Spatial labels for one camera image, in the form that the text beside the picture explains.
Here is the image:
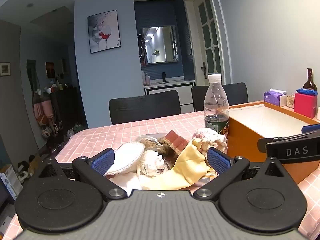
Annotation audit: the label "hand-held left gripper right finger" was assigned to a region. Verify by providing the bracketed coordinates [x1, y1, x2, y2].
[195, 147, 285, 202]

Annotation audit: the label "brown plush toy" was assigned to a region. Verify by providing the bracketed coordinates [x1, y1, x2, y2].
[140, 139, 173, 155]

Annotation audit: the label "blue packet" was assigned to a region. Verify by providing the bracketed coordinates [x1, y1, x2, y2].
[296, 88, 318, 96]

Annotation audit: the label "pink white crocheted piece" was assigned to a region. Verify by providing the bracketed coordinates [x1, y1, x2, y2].
[192, 127, 228, 155]

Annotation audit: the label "black chair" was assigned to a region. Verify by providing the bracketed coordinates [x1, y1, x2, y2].
[109, 90, 182, 125]
[191, 82, 249, 112]

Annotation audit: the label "cardboard box on floor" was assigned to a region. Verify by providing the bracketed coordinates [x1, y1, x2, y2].
[0, 165, 23, 200]

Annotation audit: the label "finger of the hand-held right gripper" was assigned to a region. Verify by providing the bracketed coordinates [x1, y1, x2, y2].
[302, 124, 320, 134]
[257, 131, 320, 152]

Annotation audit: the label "wall mirror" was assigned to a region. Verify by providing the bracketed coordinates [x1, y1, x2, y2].
[142, 25, 179, 64]

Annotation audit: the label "white glazed door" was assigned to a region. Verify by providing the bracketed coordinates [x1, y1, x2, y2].
[192, 0, 225, 85]

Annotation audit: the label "black cabinet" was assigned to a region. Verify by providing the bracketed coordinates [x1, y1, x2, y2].
[50, 86, 83, 130]

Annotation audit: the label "yellow cloth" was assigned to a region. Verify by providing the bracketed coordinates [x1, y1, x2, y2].
[140, 139, 209, 190]

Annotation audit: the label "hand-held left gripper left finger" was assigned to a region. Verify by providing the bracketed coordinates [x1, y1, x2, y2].
[38, 148, 127, 201]

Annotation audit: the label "brown sponge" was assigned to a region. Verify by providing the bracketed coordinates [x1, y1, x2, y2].
[160, 130, 189, 154]

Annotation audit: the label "white round pad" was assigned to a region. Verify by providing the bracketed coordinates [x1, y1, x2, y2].
[103, 142, 145, 176]

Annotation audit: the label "dark framed picture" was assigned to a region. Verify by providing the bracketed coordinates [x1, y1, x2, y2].
[45, 61, 56, 79]

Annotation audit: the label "red box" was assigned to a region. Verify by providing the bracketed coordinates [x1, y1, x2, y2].
[294, 92, 318, 119]

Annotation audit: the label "purple tissue pack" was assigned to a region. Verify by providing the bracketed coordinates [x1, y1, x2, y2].
[264, 89, 287, 107]

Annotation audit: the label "pink checked tablecloth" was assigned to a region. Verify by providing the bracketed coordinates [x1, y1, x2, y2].
[0, 101, 320, 240]

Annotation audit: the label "dark glass bottle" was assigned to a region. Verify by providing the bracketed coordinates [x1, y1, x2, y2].
[303, 68, 317, 92]

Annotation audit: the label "wine glass painting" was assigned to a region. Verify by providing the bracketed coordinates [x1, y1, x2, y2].
[87, 10, 121, 54]

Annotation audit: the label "orange cardboard box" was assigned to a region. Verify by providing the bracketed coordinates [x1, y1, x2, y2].
[226, 101, 320, 184]

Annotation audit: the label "small framed picture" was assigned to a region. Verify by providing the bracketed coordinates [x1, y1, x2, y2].
[0, 62, 11, 77]

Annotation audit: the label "clear plastic water bottle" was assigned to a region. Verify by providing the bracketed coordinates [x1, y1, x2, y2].
[204, 74, 230, 155]

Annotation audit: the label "hanging bags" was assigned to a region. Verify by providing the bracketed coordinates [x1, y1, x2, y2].
[32, 87, 63, 138]

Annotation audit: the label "white vanity counter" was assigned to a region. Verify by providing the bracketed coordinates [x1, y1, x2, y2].
[144, 80, 195, 113]

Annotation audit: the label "white paper towel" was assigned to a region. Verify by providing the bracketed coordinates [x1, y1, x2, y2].
[136, 150, 165, 178]

